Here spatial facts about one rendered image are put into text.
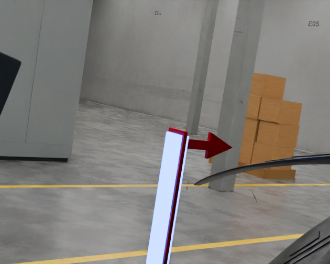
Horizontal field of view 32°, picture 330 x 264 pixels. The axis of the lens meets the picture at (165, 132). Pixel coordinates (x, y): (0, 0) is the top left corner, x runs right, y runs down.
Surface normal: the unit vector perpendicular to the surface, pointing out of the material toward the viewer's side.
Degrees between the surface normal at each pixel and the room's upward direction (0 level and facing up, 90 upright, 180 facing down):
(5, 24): 90
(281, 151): 90
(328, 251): 49
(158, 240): 90
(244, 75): 90
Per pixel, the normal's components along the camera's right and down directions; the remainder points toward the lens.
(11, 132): 0.65, 0.17
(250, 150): -0.75, -0.06
